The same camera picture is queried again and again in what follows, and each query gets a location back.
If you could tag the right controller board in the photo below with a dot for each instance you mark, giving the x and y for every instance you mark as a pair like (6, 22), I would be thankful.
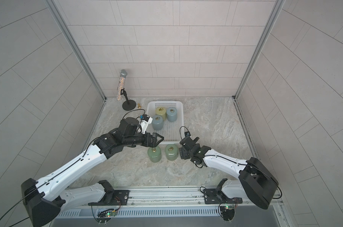
(227, 213)

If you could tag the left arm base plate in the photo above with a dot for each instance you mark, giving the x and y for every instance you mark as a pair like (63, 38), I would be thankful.
(117, 198)

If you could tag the glitter microphone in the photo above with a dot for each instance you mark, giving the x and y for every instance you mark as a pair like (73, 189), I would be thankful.
(123, 75)

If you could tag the blue tea canister back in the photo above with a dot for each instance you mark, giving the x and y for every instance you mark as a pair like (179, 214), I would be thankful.
(172, 114)

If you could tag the green tea canister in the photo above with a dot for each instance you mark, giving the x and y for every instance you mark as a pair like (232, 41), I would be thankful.
(154, 154)
(171, 152)

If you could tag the black microphone stand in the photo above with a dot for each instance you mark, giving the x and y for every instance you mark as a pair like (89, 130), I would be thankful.
(128, 105)

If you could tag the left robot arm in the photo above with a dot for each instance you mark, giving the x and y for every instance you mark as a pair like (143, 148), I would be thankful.
(44, 199)

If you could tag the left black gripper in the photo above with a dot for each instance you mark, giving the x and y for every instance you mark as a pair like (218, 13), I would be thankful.
(148, 143)

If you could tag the aluminium rail frame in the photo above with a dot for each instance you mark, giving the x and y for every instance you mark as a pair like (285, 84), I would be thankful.
(148, 196)

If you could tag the left controller board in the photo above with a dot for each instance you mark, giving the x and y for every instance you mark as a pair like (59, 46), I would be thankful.
(106, 215)

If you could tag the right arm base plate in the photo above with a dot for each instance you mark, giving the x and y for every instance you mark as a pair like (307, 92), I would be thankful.
(214, 196)

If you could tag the yellow tea canister back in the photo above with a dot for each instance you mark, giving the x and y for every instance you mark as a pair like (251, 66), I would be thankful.
(161, 111)

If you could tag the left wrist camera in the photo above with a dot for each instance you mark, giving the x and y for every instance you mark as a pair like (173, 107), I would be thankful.
(146, 120)

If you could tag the blue tea canister front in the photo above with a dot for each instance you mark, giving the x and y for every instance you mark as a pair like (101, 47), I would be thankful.
(157, 122)

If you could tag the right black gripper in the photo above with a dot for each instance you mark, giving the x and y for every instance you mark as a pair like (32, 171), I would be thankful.
(183, 155)

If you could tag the controller board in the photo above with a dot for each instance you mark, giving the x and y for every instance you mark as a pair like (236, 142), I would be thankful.
(227, 213)
(106, 215)

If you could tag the blue tea canister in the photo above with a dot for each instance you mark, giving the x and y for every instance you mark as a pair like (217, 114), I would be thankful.
(157, 122)
(172, 114)

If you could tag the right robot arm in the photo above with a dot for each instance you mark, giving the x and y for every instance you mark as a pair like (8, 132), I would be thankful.
(256, 182)

